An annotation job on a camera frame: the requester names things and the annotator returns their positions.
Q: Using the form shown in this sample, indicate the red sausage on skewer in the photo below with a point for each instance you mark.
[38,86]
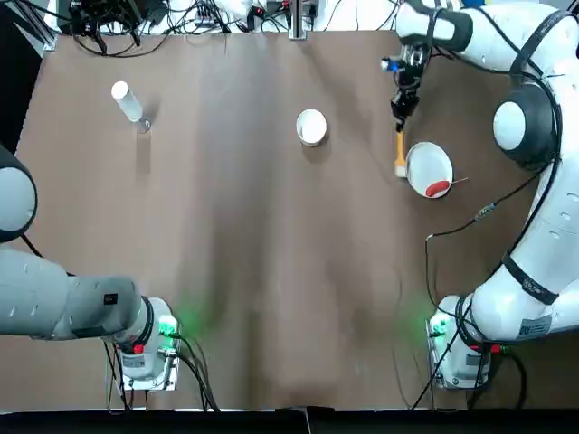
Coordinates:
[436,187]

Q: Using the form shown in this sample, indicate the yellow oil brush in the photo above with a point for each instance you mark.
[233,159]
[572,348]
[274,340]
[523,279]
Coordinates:
[400,149]

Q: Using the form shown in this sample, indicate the white round bowl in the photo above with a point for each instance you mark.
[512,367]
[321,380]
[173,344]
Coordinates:
[311,124]

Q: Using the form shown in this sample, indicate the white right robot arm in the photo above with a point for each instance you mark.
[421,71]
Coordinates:
[543,253]

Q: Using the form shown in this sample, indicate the white round plate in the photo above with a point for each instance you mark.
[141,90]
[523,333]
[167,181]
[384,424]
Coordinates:
[427,165]

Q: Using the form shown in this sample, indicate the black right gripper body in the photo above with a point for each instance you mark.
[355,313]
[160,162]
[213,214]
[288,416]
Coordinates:
[408,76]

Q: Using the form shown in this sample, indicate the aluminium frame bar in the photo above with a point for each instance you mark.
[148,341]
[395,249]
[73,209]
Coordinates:
[47,40]

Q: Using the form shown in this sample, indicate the aluminium upright post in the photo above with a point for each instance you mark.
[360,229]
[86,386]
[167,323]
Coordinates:
[298,22]

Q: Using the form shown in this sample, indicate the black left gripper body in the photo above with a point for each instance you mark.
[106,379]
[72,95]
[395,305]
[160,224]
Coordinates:
[113,13]

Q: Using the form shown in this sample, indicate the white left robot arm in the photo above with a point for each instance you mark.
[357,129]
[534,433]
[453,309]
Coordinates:
[45,289]

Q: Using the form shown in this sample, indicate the white oil pot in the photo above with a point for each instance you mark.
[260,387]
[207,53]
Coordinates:
[126,101]

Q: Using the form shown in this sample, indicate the grey usb hub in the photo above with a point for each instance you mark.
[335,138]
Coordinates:
[205,16]

